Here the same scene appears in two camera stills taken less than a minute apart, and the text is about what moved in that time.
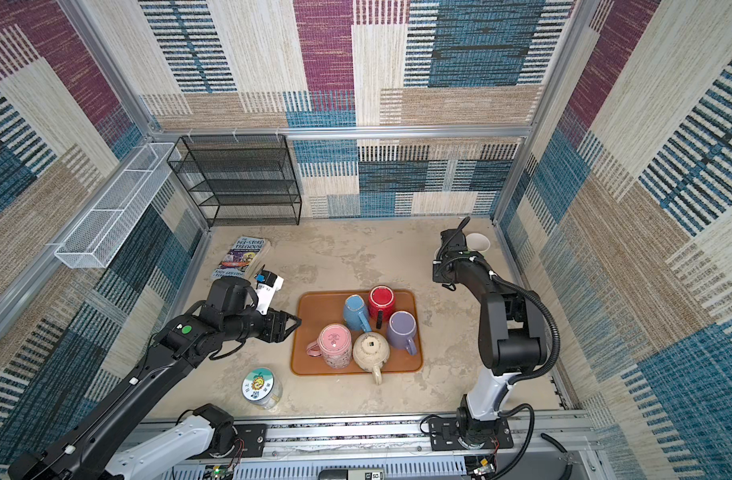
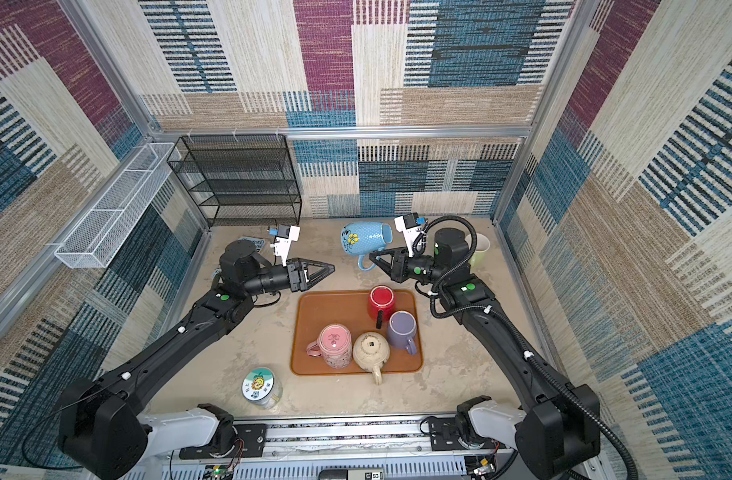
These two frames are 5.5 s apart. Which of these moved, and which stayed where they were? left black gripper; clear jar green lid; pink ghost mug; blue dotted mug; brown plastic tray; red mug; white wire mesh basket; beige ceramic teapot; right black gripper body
Moved: right black gripper body; left black gripper; blue dotted mug
Stayed: red mug; beige ceramic teapot; white wire mesh basket; brown plastic tray; pink ghost mug; clear jar green lid
